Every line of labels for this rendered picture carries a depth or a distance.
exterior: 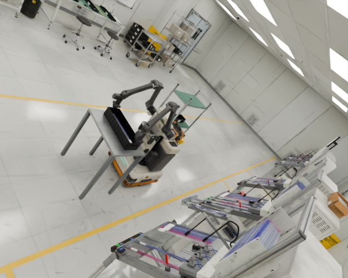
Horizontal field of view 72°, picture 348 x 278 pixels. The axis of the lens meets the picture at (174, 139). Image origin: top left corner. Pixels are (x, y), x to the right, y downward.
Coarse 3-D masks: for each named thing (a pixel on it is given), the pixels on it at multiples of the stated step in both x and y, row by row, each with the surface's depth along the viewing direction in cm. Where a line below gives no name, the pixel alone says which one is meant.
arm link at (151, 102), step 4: (156, 80) 276; (156, 84) 272; (160, 84) 277; (160, 88) 280; (156, 92) 286; (152, 96) 292; (156, 96) 292; (148, 100) 304; (152, 100) 297; (152, 104) 302; (148, 108) 302; (152, 108) 305
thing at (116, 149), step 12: (84, 120) 277; (96, 120) 262; (108, 132) 261; (96, 144) 328; (108, 144) 247; (120, 144) 260; (120, 156) 249; (132, 168) 286; (96, 180) 261; (120, 180) 295; (84, 192) 270; (108, 192) 308
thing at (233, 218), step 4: (232, 216) 338; (236, 216) 345; (228, 220) 324; (232, 220) 330; (236, 220) 338; (220, 224) 305; (240, 224) 336; (236, 228) 322; (240, 228) 329; (244, 228) 335; (212, 232) 291; (220, 232) 293; (224, 232) 298; (240, 232) 322; (224, 236) 293
